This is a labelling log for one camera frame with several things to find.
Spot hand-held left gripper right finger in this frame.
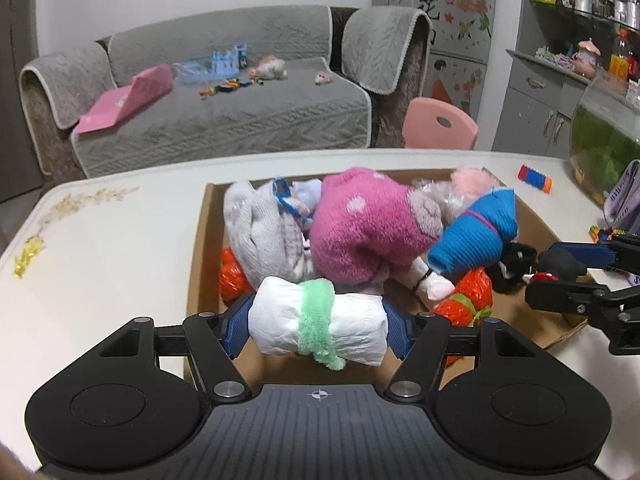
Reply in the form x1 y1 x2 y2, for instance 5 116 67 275
382 300 538 403

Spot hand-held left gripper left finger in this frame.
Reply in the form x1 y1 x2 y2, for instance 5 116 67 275
97 294 257 405

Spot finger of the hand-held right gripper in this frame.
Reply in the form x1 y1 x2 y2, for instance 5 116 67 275
525 279 640 356
547 235 640 273

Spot black bundle with red trim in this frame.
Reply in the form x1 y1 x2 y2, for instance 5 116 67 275
534 249 589 286

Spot white bundle green fuzzy band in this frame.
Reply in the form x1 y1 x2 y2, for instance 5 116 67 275
247 275 389 374

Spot small orange bag bundle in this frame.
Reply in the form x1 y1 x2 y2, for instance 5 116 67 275
219 247 257 305

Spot white bundle with black band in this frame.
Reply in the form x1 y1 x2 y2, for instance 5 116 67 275
411 257 456 307

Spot brown cardboard box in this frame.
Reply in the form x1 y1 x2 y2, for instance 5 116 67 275
184 166 593 397

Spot orange bag bundle green tie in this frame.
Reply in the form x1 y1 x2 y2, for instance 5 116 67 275
434 267 494 332

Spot grey fleece bundle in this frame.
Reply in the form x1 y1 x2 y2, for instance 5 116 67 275
222 179 285 287

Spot blue knit bundle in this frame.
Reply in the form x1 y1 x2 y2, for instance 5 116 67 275
427 188 519 274

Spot pink fuzzy dotted garment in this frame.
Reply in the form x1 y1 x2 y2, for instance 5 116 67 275
309 168 444 284

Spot pink fluffy pompom bundle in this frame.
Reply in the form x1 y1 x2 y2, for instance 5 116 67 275
414 167 504 222

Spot pale blue white bundle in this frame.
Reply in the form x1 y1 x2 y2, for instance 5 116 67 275
290 180 324 212

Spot white desktop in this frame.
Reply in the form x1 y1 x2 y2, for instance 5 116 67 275
0 149 640 480

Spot colourful block toy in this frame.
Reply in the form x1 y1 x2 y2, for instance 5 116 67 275
587 224 637 242

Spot purple cloth bag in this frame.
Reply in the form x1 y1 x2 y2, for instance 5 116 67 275
602 158 640 234

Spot orange blue toy brick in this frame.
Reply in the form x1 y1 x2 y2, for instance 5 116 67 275
517 163 556 194

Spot glass fish bowl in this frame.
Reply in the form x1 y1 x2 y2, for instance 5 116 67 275
569 67 640 197

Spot grey cabinet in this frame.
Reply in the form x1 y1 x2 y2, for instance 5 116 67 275
492 0 640 162

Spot pink jar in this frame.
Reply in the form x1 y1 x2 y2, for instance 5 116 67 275
574 38 602 74

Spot orange drink bottle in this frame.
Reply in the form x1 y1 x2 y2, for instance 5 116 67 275
607 28 633 79

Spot pink plastic chair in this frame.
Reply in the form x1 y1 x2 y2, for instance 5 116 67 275
402 97 479 151

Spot grey sofa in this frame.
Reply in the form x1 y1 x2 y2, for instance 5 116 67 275
19 4 434 182

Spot scattered colourful toy pieces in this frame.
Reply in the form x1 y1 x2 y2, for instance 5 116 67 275
199 78 254 97

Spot clear plastic bag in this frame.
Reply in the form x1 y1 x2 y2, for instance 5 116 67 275
172 61 216 86

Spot white pink plush toy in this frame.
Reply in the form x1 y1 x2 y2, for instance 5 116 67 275
248 55 289 82

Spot refrigerator with floral stickers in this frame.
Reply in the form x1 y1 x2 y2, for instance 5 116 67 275
372 0 529 152

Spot blue toy castle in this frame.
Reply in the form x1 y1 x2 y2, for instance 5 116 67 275
209 44 250 79

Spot dark wooden door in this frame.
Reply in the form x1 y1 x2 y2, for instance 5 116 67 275
0 0 42 207

